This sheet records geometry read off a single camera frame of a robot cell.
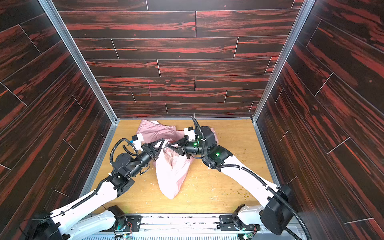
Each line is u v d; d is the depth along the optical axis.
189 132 0.68
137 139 0.65
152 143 0.66
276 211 0.38
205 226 0.74
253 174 0.45
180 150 0.61
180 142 0.65
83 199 0.47
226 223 0.73
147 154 0.62
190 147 0.61
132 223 0.73
